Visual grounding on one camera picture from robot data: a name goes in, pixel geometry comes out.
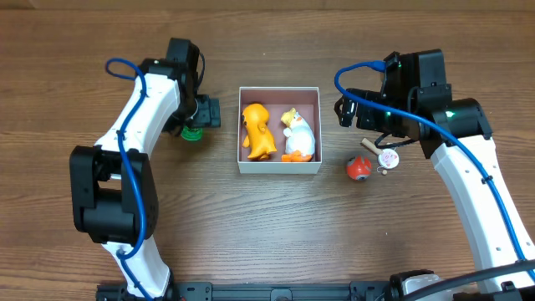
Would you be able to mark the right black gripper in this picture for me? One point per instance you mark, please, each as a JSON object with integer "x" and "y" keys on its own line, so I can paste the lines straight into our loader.
{"x": 347, "y": 112}

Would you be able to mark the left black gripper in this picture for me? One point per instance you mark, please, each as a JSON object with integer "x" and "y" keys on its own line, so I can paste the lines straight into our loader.
{"x": 209, "y": 113}

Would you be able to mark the green round toy wheel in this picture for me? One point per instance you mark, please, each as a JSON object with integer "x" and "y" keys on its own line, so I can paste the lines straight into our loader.
{"x": 191, "y": 134}

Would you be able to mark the orange dinosaur toy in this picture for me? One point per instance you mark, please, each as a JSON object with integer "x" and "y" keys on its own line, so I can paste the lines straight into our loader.
{"x": 259, "y": 139}

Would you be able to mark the white plush duck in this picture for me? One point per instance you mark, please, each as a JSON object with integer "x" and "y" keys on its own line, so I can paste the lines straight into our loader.
{"x": 300, "y": 139}

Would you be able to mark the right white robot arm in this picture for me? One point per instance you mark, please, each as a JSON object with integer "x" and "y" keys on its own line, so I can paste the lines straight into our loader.
{"x": 415, "y": 101}

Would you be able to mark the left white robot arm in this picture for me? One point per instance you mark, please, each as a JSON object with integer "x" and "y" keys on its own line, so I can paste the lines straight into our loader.
{"x": 113, "y": 192}

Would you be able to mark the white box pink interior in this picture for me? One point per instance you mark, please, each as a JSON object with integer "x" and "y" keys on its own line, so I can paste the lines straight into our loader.
{"x": 278, "y": 100}

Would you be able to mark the orange round ball toy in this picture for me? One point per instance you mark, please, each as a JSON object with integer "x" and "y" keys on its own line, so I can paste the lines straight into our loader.
{"x": 359, "y": 168}

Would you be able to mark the wooden pig rattle drum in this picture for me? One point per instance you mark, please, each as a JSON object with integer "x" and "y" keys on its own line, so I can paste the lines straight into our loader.
{"x": 388, "y": 159}

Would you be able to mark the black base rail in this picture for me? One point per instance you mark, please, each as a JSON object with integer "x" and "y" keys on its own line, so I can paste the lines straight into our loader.
{"x": 199, "y": 291}

